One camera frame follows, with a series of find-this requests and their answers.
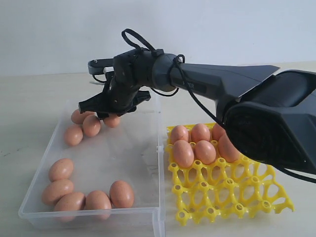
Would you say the brown egg front corner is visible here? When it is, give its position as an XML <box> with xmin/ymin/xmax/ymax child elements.
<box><xmin>54</xmin><ymin>192</ymin><xmax>85</xmax><ymax>211</ymax></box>

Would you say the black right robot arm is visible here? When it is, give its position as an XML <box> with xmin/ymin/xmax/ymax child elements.
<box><xmin>79</xmin><ymin>48</ymin><xmax>316</xmax><ymax>174</ymax></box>

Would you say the brown egg tray second row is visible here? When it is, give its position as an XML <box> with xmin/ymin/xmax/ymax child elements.
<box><xmin>218</xmin><ymin>134</ymin><xmax>240</xmax><ymax>163</ymax></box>

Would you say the clear plastic bin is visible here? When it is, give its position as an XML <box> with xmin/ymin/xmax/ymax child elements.
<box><xmin>18</xmin><ymin>94</ymin><xmax>165</xmax><ymax>237</ymax></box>

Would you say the brown egg third row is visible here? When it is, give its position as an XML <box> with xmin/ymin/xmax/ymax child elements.
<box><xmin>64</xmin><ymin>124</ymin><xmax>83</xmax><ymax>146</ymax></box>

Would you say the brown egg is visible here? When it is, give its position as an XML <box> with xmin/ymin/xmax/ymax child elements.
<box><xmin>194</xmin><ymin>140</ymin><xmax>216</xmax><ymax>164</ymax></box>
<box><xmin>211</xmin><ymin>123</ymin><xmax>226</xmax><ymax>141</ymax></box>
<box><xmin>191</xmin><ymin>123</ymin><xmax>210</xmax><ymax>143</ymax></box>
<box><xmin>172</xmin><ymin>140</ymin><xmax>194</xmax><ymax>168</ymax></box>
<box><xmin>85</xmin><ymin>190</ymin><xmax>112</xmax><ymax>210</ymax></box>
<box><xmin>109</xmin><ymin>180</ymin><xmax>134</xmax><ymax>208</ymax></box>
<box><xmin>103</xmin><ymin>115</ymin><xmax>120</xmax><ymax>128</ymax></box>
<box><xmin>71</xmin><ymin>109</ymin><xmax>95</xmax><ymax>124</ymax></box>
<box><xmin>170</xmin><ymin>125</ymin><xmax>189</xmax><ymax>144</ymax></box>
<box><xmin>41</xmin><ymin>179</ymin><xmax>74</xmax><ymax>206</ymax></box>
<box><xmin>48</xmin><ymin>158</ymin><xmax>74</xmax><ymax>182</ymax></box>

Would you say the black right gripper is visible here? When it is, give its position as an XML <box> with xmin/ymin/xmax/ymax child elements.
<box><xmin>79</xmin><ymin>71</ymin><xmax>151</xmax><ymax>120</ymax></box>

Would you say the yellow plastic egg tray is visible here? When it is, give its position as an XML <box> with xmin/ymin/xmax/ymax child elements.
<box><xmin>165</xmin><ymin>123</ymin><xmax>294</xmax><ymax>225</ymax></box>

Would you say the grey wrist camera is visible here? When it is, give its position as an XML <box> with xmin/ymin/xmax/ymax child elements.
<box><xmin>88</xmin><ymin>58</ymin><xmax>114</xmax><ymax>76</ymax></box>

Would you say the black camera cable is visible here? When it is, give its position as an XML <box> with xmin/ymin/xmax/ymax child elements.
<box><xmin>90</xmin><ymin>29</ymin><xmax>316</xmax><ymax>185</ymax></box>

